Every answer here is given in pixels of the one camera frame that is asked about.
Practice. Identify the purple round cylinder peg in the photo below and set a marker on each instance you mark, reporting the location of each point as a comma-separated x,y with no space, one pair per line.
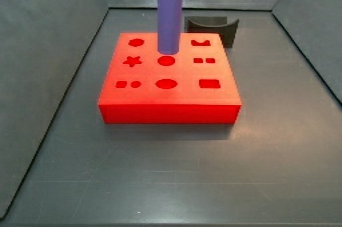
169,26

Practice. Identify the dark grey curved cradle block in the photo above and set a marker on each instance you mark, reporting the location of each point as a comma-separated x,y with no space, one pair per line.
220,25

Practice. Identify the red shape sorter block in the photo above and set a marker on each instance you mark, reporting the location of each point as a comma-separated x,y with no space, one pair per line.
161,88

